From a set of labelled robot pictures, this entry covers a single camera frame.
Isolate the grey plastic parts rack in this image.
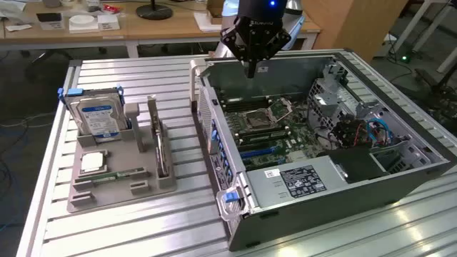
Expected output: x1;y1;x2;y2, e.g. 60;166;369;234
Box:
67;103;179;214

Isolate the red wire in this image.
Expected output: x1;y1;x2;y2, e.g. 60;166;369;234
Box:
352;122;376;147

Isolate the wooden cabinet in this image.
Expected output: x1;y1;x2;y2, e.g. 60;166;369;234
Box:
296;0;411;62

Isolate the open black PC case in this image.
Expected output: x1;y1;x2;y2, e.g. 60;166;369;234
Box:
188;49;452;252

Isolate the metal socket cover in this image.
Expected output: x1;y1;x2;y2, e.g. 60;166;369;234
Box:
267;96;298;118

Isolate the white box with black top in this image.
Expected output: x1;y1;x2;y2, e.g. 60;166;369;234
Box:
35;12;67;31

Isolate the green motherboard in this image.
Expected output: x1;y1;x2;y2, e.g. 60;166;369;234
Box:
214;88;323;172

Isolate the small white box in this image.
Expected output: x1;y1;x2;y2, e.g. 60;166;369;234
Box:
96;14;122;32

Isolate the brown cardboard box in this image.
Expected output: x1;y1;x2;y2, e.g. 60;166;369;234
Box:
207;0;227;18

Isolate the grey power supply unit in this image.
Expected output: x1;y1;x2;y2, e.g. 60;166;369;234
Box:
246;156;349;209

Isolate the blue case latch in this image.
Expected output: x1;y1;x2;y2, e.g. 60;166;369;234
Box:
222;191;239;206

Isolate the hard disk with blue caddy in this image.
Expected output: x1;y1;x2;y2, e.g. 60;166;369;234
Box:
56;85;127;140

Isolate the black office chair base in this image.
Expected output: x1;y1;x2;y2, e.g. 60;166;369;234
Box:
413;61;457;110
19;47;108;79

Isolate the wooden desk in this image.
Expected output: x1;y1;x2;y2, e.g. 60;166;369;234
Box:
0;0;323;58

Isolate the black round lamp base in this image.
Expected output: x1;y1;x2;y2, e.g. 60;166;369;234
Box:
135;0;175;21

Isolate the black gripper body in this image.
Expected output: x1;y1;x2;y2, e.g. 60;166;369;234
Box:
236;0;288;62

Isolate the white box with round dish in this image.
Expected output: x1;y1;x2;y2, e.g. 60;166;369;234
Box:
67;14;102;34

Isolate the white paper stack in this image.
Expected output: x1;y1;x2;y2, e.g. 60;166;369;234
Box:
194;12;224;33

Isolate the green RAM stick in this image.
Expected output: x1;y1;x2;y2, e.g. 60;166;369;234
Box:
78;167;148;185

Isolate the blue floor cable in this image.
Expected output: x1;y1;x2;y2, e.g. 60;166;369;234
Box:
0;125;30;233

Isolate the green graphics card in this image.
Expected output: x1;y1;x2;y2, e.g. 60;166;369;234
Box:
147;95;175;179

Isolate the silver CPU chip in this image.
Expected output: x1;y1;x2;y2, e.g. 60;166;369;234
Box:
79;152;111;175

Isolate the blue wire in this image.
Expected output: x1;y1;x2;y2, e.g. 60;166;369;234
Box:
367;117;396;147

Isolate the white table frame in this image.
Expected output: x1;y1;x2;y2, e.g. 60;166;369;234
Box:
391;0;457;73

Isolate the metal disk bay cage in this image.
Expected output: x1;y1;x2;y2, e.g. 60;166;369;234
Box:
307;64;361;129

